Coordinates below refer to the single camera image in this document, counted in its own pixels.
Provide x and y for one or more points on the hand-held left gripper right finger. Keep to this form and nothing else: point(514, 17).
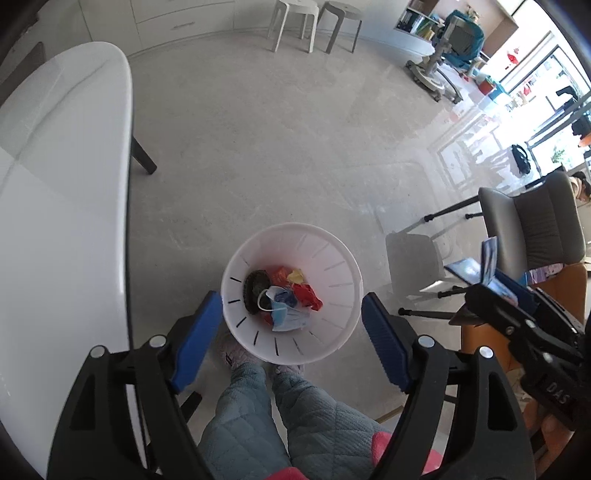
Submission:
point(385, 341)

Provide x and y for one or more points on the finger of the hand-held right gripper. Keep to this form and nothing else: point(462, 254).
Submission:
point(498, 311)
point(526, 295)

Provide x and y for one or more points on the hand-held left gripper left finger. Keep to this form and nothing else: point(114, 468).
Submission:
point(196, 341)

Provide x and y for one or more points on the blue silver wrapper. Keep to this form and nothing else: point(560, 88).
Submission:
point(466, 267)

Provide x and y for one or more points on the white plastic bin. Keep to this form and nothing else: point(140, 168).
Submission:
point(323, 332)

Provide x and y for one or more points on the red blue wrapper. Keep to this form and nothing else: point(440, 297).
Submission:
point(310, 297)

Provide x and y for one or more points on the blue face mask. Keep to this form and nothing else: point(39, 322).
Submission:
point(284, 314)

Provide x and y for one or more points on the red snack packet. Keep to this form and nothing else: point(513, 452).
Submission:
point(279, 276)

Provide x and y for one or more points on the grey left slipper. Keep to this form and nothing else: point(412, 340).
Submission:
point(235, 353)

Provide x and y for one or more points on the black table leg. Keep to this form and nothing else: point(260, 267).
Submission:
point(143, 157)
point(190, 406)

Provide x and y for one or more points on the grey upholstered chair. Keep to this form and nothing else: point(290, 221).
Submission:
point(531, 226)

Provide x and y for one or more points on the dark round scrap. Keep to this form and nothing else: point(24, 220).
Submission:
point(254, 290)

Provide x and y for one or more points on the person's left leg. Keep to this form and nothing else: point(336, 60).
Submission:
point(240, 429)

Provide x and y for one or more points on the person's leg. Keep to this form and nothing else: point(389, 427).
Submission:
point(240, 429)
point(323, 424)

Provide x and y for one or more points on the person's right leg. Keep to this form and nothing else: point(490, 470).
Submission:
point(323, 424)

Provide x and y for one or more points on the pink fleece garment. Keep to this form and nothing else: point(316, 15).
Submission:
point(383, 447)

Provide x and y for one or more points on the yellow paper scrap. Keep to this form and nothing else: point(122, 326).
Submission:
point(296, 277)

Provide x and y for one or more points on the black backpack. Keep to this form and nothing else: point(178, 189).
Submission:
point(521, 159)

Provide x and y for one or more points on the glass balcony door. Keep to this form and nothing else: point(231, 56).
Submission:
point(554, 106)

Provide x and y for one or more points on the wheeled stand with teal cloth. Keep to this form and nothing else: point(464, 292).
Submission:
point(457, 41)

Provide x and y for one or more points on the bookshelf with books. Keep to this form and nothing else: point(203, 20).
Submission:
point(418, 21)

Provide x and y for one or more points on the beige drawer cabinet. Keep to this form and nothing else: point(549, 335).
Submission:
point(175, 21)

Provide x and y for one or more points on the grey plastic stool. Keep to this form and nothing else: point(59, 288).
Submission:
point(339, 11)

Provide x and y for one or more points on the white plastic stool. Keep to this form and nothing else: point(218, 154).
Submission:
point(295, 9)

